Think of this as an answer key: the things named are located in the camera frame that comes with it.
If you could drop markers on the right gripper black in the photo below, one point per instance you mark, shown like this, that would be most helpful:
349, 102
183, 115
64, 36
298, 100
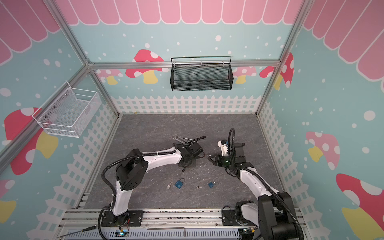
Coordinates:
217, 159

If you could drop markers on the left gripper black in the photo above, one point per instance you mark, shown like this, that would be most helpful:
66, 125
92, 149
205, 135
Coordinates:
193, 157

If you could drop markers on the black padlock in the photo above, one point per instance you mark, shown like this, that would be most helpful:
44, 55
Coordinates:
191, 164

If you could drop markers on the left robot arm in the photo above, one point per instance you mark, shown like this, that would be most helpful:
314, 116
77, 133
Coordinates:
126, 174

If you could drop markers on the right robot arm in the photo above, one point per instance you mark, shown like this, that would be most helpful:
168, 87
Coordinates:
274, 214

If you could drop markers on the longer silver wrench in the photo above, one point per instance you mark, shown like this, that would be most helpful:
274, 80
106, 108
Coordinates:
180, 140

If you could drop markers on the large blue padlock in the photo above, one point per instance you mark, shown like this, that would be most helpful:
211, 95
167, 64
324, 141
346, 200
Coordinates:
179, 183

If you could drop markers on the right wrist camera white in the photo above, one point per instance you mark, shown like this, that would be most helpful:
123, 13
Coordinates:
224, 146

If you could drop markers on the black wire mesh basket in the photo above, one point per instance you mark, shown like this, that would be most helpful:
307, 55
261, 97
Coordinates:
201, 73

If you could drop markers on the white wire mesh basket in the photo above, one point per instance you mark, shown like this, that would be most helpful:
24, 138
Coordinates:
69, 112

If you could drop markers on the screwdriver black handle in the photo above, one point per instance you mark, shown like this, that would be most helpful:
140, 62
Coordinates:
81, 231

